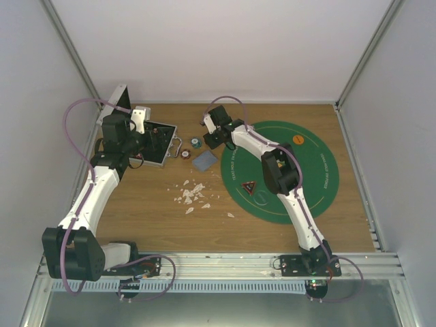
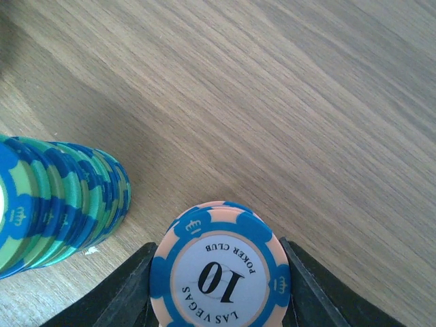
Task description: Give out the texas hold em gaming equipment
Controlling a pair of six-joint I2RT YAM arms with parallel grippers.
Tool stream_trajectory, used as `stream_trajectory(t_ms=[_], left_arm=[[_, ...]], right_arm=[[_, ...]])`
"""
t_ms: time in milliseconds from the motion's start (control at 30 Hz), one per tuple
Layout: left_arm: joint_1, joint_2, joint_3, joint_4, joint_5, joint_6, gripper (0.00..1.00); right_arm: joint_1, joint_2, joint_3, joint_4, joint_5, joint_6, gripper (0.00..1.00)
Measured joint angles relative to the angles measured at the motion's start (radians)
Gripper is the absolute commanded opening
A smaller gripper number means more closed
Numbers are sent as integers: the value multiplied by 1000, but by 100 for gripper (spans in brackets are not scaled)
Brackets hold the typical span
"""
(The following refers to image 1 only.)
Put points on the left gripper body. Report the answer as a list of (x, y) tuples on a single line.
[(150, 144)]

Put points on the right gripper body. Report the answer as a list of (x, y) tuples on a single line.
[(216, 143)]

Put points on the red triangle dealer button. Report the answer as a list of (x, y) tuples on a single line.
[(249, 187)]

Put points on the clear round button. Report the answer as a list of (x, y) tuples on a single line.
[(261, 198)]

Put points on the orange big blind button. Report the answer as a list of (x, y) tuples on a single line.
[(298, 139)]

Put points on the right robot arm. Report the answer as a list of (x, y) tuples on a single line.
[(282, 176)]

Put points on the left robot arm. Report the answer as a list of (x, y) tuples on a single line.
[(71, 249)]

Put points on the aluminium poker case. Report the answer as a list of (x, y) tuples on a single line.
[(122, 124)]

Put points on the green fifty chip stack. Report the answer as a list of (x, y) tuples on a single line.
[(196, 143)]

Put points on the blue playing card deck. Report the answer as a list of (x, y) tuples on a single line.
[(204, 161)]

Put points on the red hundred chip stack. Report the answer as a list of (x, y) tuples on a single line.
[(186, 154)]

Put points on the round green poker mat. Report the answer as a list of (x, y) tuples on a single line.
[(319, 168)]

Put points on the white debris pile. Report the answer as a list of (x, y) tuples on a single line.
[(196, 196)]

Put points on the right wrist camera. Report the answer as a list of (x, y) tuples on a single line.
[(209, 124)]

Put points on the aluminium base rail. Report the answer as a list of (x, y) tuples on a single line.
[(234, 273)]

